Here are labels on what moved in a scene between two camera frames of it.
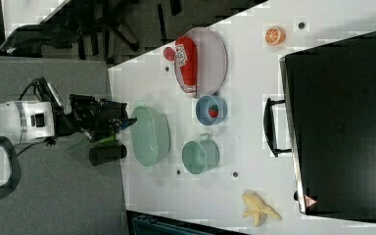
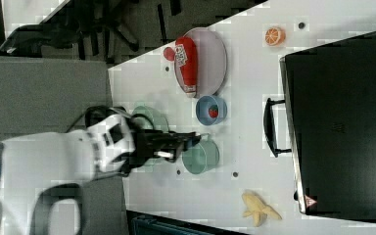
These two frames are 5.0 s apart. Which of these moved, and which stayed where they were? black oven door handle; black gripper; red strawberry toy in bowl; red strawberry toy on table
Moved: black gripper
Stayed: red strawberry toy in bowl; black oven door handle; red strawberry toy on table
